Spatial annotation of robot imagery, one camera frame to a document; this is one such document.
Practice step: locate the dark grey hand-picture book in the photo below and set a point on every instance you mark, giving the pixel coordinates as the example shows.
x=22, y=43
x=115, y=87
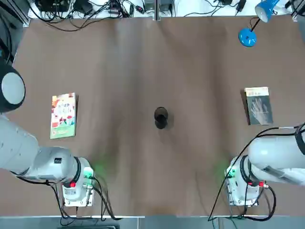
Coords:
x=259, y=107

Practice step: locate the aluminium frame post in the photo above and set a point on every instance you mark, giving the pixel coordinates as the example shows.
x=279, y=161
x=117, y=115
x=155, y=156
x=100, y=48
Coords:
x=157, y=9

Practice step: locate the blue desk lamp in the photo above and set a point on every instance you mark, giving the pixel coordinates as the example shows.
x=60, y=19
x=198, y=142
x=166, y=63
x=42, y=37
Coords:
x=247, y=37

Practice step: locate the small black power adapter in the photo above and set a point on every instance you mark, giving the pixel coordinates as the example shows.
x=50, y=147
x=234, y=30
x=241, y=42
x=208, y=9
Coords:
x=241, y=4

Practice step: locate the black electronics box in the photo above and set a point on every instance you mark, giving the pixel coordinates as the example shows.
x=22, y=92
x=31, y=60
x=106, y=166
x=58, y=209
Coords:
x=52, y=6

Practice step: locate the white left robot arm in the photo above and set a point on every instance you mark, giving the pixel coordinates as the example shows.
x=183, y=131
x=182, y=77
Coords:
x=21, y=148

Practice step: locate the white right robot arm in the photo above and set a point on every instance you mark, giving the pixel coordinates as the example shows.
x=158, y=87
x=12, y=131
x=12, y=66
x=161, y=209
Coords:
x=269, y=148

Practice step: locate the colourful cover book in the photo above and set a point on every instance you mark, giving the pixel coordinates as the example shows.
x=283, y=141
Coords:
x=63, y=114

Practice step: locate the black mesh pen holder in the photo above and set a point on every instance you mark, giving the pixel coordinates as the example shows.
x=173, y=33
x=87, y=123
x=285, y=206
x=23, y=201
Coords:
x=161, y=118

